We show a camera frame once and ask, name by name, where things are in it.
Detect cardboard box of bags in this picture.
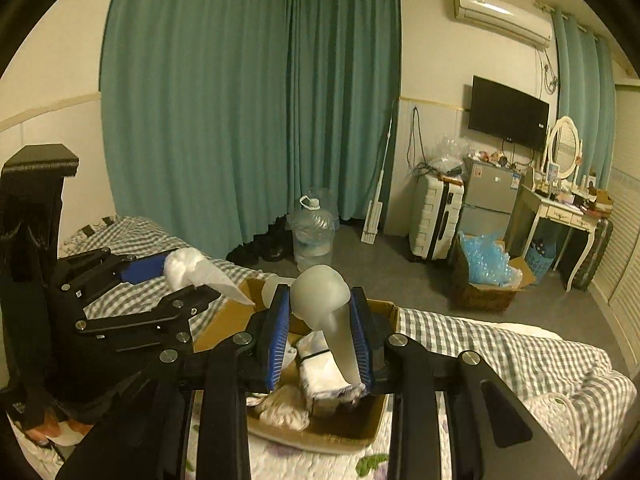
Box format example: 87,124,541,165
452,230,538,311

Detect small brown box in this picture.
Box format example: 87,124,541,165
582,187,613,218

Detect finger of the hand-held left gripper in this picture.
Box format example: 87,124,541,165
57,247,167,293
75,285,223,343

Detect black wall cables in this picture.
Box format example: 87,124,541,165
406,106,426,171

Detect person's left hand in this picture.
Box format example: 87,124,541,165
20,410,96,446

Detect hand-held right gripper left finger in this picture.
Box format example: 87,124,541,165
55,284,292,480

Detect narrow teal curtain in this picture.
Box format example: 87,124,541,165
550,7,618,191

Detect blue basket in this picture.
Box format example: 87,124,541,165
525,240,557,272

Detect clear water jug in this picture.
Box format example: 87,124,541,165
287,187,336,272

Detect white suitcase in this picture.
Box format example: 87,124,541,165
409,175,466,262

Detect air conditioner cable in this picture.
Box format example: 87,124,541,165
537,47,558,96

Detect cream sock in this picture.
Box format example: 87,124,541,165
247,390,311,431

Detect white dressing table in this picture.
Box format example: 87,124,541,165
505,184,601,291

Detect black shoes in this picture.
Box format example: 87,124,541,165
227,215,296,263

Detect grey checked blanket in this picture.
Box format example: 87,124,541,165
57,216,638,466

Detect white sock blue trim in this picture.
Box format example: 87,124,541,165
291,266,368,401

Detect white tissue pack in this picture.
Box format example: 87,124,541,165
299,332,368,417

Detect dark striped suitcase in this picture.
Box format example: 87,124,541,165
570,217,615,291

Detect white flat mop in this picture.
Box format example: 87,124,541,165
361,100,397,247

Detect white floral quilt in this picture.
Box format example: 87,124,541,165
170,390,606,480

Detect white air conditioner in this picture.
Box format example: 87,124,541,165
452,0,553,50

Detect teal corner curtain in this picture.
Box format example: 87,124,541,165
287,0,403,231

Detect oval white mirror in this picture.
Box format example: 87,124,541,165
542,116,585,181

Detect white slatted wardrobe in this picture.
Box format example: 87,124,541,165
590,80,640,341

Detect black wall television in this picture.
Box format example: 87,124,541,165
467,75,551,152

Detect white cloth sock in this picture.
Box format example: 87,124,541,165
262,276,297,307

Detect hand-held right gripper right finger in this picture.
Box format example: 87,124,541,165
350,287,581,480

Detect wide teal curtain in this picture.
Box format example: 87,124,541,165
100,0,293,261

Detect white plastic bag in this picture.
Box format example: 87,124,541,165
162,249,256,306

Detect blue plastic bags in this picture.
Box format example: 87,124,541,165
459,230,523,288

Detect small grey fridge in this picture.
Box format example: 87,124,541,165
457,156,523,253

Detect clear plastic bag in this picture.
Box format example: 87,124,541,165
427,135,473,176

